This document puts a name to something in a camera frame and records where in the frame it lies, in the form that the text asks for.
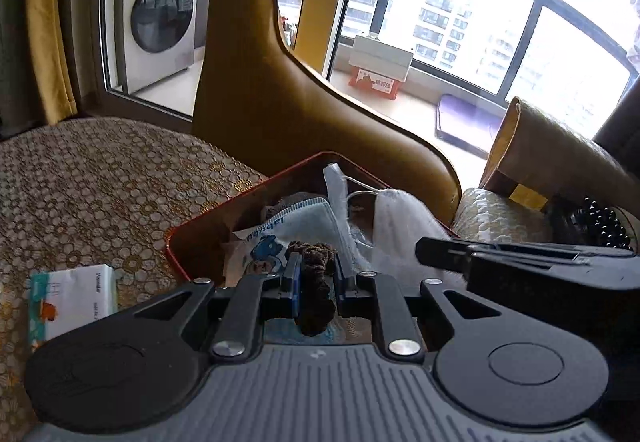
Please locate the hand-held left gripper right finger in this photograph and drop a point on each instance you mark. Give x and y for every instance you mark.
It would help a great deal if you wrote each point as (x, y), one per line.
(345, 283)

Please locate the tissue pack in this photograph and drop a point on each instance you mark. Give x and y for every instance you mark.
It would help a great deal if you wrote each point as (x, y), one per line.
(75, 297)

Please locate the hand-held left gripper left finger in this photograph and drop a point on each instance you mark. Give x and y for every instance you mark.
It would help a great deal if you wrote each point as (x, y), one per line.
(295, 282)

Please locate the white face mask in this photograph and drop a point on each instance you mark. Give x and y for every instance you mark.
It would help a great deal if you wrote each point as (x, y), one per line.
(400, 232)
(336, 202)

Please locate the red tin box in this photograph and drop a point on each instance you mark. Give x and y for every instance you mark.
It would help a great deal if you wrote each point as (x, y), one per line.
(200, 242)

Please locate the blue white wipes packet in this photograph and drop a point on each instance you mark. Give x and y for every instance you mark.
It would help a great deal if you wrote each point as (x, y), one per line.
(305, 227)

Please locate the purple mat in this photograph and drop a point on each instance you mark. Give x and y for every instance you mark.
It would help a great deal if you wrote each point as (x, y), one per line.
(467, 121)

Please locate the silver washing machine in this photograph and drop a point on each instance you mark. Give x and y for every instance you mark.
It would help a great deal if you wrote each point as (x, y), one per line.
(160, 21)

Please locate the white and red box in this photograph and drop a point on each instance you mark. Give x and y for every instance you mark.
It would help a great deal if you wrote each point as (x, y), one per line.
(380, 69)

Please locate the yellow leather chair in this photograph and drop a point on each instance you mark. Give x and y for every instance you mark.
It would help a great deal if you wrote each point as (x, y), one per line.
(250, 71)

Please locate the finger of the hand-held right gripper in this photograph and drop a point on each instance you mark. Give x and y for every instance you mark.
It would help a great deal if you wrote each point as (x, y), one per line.
(440, 254)

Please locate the brown scrunchie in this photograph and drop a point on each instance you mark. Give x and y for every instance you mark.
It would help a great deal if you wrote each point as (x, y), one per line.
(315, 307)

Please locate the yellow curtain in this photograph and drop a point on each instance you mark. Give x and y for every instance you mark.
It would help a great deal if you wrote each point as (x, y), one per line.
(47, 21)

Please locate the brown lace tablecloth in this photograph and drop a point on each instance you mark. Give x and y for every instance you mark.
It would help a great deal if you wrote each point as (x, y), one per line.
(100, 182)

